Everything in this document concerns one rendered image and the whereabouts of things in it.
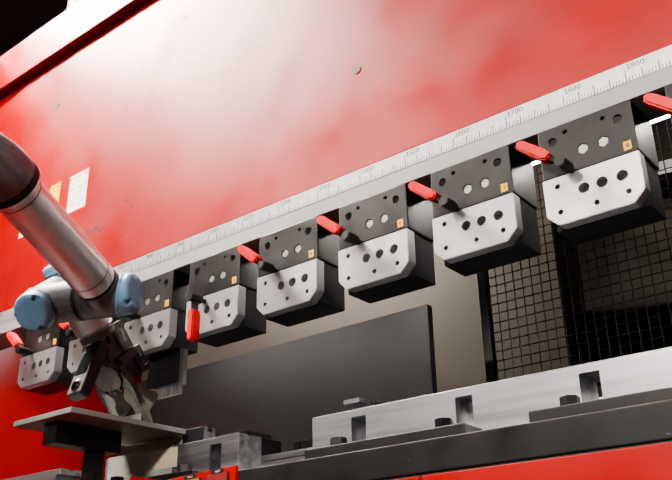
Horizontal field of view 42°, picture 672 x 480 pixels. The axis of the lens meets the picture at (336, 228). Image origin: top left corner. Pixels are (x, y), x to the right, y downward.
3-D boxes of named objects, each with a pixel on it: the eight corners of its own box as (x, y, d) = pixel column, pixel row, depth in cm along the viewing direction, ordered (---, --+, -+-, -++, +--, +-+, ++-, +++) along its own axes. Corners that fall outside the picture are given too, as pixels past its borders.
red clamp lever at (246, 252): (237, 241, 167) (265, 262, 160) (252, 248, 169) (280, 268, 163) (233, 250, 167) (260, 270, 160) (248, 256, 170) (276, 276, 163)
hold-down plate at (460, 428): (303, 468, 138) (303, 449, 140) (325, 472, 142) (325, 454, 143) (465, 443, 121) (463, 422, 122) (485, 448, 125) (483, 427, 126)
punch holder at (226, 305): (184, 338, 174) (188, 262, 181) (215, 347, 180) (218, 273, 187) (237, 322, 165) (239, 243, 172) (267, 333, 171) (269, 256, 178)
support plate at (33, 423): (12, 427, 160) (13, 421, 161) (127, 446, 179) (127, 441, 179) (70, 411, 150) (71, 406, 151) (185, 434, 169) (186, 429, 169)
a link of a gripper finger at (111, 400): (146, 419, 176) (133, 378, 173) (126, 435, 171) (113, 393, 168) (135, 418, 177) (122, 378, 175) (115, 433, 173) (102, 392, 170)
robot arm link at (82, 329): (83, 315, 162) (58, 325, 167) (95, 337, 163) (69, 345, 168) (111, 299, 169) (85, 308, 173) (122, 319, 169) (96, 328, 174)
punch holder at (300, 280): (255, 317, 163) (257, 236, 169) (286, 327, 169) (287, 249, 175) (316, 298, 154) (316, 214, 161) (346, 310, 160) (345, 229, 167)
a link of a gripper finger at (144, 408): (174, 409, 170) (146, 371, 170) (155, 425, 166) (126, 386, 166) (166, 414, 172) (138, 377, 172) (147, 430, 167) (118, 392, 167)
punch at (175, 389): (145, 400, 181) (149, 356, 185) (153, 402, 182) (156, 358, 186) (177, 392, 175) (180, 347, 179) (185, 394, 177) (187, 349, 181)
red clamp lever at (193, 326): (183, 340, 168) (186, 293, 172) (199, 345, 170) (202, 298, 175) (190, 338, 167) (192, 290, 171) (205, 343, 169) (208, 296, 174)
